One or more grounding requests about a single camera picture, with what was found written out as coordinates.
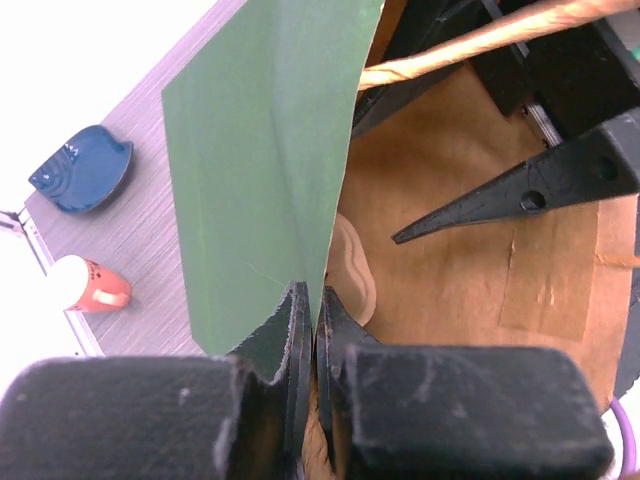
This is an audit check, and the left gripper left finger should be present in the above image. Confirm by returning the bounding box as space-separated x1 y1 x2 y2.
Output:
1 282 311 479

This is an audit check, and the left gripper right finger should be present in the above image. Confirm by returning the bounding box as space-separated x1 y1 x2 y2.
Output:
316 289 614 479

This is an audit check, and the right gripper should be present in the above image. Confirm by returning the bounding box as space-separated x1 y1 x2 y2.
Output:
369 1 639 244

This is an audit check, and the cardboard cup carrier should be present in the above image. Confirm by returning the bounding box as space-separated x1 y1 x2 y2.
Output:
324 213 377 327

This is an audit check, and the green paper bag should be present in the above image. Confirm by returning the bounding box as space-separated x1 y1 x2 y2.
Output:
160 0 640 480

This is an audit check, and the small copper cup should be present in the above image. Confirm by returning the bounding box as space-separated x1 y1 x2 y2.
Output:
46 255 132 313

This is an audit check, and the blue ceramic dish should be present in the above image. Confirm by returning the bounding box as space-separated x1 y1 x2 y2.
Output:
29 125 134 214

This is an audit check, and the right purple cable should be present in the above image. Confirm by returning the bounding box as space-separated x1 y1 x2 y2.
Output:
607 397 636 480

